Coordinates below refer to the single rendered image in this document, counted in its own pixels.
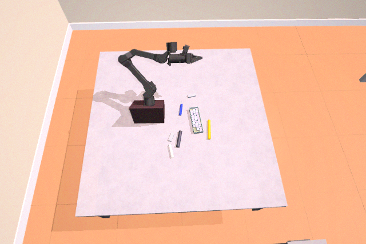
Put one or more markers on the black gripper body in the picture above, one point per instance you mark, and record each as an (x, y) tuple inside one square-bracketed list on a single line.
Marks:
[(184, 58)]

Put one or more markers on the keyboard with white letter keys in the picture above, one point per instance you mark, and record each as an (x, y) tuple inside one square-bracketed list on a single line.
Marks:
[(196, 120)]

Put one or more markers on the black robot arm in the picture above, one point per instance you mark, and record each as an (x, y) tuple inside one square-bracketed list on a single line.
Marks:
[(150, 87)]

